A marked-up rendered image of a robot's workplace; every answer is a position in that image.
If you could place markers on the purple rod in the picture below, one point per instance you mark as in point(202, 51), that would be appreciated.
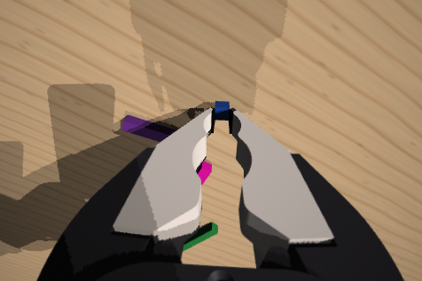
point(145, 128)

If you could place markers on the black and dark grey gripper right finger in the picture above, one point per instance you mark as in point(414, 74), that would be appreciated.
point(285, 202)

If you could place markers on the green rod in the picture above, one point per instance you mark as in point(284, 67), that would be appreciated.
point(204, 233)

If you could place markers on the small blue block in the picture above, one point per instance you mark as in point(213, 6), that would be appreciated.
point(222, 110)

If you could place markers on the magenta rod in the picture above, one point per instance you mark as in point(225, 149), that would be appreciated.
point(204, 171)

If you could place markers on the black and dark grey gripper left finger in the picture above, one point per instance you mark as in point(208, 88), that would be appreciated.
point(157, 196)

